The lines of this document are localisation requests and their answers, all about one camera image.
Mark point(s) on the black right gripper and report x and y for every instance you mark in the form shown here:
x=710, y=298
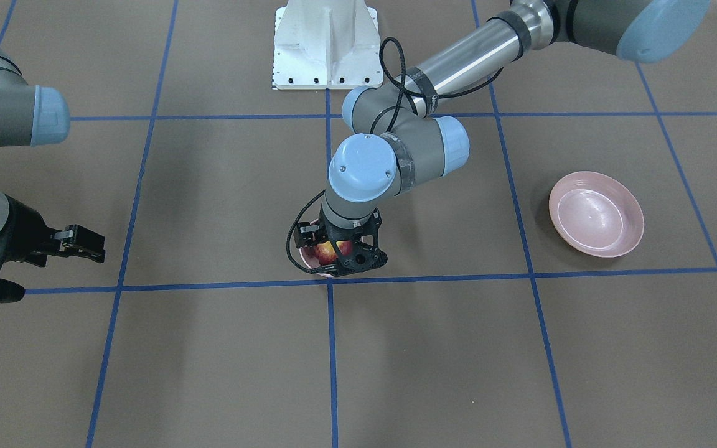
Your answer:
x=24, y=229

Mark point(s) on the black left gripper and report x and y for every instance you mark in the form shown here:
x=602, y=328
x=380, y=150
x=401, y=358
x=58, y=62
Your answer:
x=304, y=237

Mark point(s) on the red apple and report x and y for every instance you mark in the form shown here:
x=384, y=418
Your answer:
x=325, y=252

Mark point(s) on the pink bowl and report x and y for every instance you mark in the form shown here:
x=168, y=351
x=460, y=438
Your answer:
x=311, y=265

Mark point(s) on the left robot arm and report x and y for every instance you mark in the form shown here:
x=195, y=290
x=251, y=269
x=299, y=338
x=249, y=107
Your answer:
x=396, y=142

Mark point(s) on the pink plate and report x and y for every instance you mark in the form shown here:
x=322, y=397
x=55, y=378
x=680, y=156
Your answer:
x=596, y=214

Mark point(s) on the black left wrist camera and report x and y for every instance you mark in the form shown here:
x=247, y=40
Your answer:
x=309, y=234

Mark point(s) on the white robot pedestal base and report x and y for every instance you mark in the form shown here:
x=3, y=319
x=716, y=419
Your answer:
x=326, y=45

